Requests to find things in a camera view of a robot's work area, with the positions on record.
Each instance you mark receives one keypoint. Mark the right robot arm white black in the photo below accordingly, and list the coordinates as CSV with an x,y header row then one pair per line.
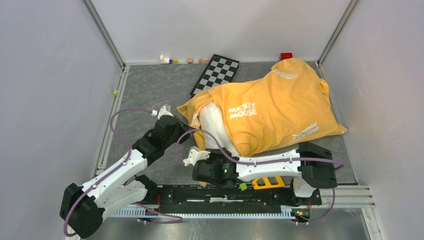
x,y
311,167

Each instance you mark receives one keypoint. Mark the white wooden block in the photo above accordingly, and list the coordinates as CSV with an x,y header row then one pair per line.
x,y
163,59

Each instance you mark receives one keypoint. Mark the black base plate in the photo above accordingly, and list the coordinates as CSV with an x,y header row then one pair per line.
x,y
194,199

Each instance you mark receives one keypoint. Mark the tan wooden cube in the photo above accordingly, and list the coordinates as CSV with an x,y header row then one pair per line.
x,y
202,184

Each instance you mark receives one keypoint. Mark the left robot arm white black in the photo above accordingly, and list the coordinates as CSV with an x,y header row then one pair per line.
x,y
85,207

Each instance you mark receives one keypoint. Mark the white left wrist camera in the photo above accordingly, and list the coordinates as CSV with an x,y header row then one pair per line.
x,y
165,110

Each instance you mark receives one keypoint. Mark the black white checkerboard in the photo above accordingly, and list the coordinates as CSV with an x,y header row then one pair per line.
x,y
220,70

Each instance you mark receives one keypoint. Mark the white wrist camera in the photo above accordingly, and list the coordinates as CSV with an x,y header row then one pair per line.
x,y
195,155
165,110

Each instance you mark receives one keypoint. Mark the flat tan wooden piece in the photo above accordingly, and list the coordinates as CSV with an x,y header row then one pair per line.
x,y
203,61

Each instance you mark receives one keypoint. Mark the white pillow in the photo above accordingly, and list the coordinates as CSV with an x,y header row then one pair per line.
x,y
211,119

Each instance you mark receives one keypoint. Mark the red blue block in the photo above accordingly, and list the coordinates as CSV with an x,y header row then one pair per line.
x,y
285,55

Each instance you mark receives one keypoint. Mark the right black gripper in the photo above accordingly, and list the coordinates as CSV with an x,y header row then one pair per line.
x,y
208,161

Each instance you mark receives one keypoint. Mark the white slotted cable duct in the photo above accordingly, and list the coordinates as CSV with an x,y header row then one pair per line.
x,y
139,212

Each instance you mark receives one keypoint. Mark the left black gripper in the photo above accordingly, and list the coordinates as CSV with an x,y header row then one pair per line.
x,y
184,128

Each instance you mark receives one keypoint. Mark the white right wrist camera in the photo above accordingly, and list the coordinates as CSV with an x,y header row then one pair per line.
x,y
195,155

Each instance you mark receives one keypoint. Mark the blue yellow pillowcase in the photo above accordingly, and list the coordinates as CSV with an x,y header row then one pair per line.
x,y
289,105

